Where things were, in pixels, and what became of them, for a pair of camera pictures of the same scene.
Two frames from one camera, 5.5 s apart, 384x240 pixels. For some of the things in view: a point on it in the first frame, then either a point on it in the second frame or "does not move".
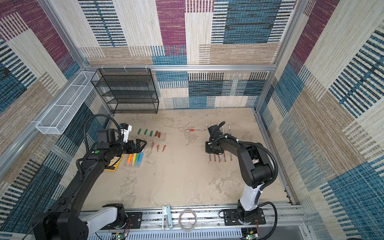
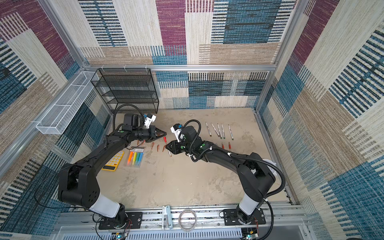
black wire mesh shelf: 127,90 does not move
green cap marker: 230,130 does not move
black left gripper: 138,149 -> 154,133
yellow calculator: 114,163 does not move
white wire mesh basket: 55,119 does not move
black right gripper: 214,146 -> 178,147
